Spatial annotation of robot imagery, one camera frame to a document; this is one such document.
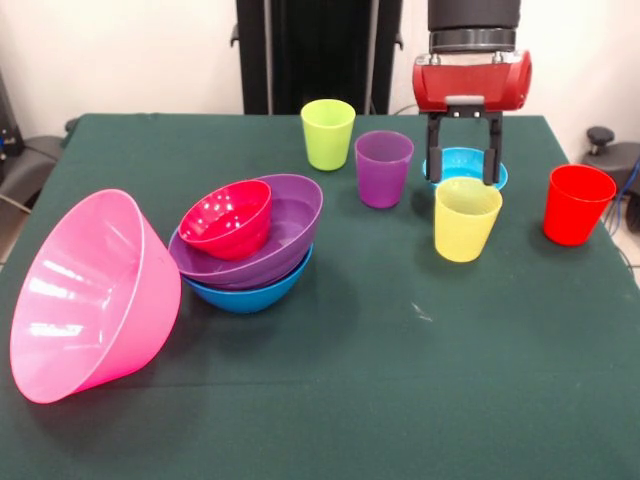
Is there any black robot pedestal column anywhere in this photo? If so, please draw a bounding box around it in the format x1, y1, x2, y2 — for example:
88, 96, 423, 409
230, 0, 404, 116

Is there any dark green table cloth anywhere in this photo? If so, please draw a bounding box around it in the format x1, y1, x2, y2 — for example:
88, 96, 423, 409
0, 112, 640, 480

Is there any green cup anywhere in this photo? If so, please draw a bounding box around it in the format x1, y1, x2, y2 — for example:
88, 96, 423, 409
300, 98, 357, 172

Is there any black equipment box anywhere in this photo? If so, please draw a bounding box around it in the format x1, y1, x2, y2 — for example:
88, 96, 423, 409
0, 69, 24, 161

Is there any red cup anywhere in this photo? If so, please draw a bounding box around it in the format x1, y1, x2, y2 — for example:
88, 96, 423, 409
543, 164, 618, 247

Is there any black knob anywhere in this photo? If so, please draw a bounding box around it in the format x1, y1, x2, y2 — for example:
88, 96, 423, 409
586, 126, 615, 155

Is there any yellow cup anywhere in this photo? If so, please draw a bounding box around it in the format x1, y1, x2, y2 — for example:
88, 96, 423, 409
433, 177, 503, 263

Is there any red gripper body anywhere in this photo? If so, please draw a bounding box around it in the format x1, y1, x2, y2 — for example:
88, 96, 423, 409
412, 49, 533, 120

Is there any large pink bowl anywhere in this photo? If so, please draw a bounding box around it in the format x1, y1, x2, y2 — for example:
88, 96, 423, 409
8, 188, 183, 405

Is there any small crimson bowl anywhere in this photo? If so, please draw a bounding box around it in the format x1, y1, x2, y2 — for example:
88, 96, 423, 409
177, 179, 274, 262

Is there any purple cup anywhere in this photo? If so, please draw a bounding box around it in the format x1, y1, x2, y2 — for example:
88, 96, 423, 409
354, 130, 415, 210

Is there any black pedestal leg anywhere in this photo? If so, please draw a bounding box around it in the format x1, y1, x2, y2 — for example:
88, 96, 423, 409
581, 142, 640, 211
0, 135, 66, 214

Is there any large blue bowl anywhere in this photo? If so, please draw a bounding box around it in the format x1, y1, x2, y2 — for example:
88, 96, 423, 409
180, 243, 315, 315

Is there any small light blue bowl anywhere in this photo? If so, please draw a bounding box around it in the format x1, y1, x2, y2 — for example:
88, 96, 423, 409
422, 147, 509, 194

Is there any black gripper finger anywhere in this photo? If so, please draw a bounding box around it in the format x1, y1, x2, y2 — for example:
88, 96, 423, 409
424, 112, 451, 185
481, 110, 504, 188

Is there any large purple bowl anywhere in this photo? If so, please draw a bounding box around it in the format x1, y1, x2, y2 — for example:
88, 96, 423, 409
168, 173, 325, 291

